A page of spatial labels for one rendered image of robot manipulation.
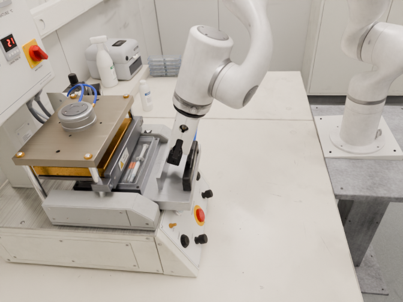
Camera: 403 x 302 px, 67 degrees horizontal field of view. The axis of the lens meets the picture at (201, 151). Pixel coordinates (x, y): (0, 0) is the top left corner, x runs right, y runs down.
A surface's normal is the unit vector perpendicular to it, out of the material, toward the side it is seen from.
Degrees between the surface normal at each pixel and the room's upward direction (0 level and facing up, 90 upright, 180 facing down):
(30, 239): 90
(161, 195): 0
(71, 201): 0
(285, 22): 90
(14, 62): 90
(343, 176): 0
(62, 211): 90
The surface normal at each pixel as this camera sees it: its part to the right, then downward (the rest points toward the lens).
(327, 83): -0.14, 0.62
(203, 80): -0.49, 0.49
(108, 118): -0.07, -0.78
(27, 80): 0.99, 0.02
